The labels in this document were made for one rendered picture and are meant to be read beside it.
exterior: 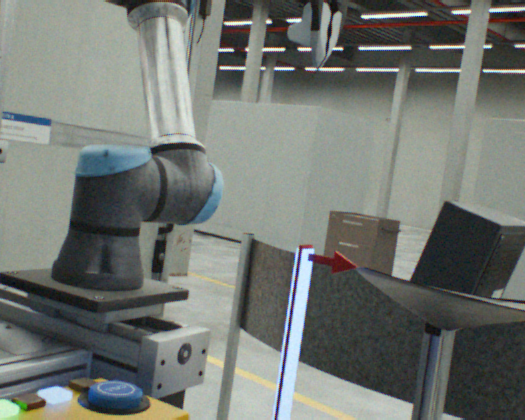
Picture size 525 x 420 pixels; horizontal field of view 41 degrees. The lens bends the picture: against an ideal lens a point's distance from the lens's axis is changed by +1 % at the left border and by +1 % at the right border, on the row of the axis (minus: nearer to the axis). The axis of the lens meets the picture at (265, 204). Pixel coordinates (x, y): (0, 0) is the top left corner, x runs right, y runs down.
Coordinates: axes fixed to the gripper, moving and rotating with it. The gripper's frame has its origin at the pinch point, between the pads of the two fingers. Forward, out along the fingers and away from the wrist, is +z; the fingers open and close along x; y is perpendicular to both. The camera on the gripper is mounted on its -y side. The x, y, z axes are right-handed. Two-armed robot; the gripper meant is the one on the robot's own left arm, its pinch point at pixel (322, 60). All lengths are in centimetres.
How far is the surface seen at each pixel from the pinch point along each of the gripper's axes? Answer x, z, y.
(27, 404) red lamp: 56, 36, -11
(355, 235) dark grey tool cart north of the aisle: -592, 70, 247
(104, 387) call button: 51, 35, -12
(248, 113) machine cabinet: -846, -72, 570
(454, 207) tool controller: -32.0, 18.7, -13.1
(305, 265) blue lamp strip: 25.4, 26.4, -15.1
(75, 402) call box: 52, 36, -11
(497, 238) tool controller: -32.7, 22.9, -21.0
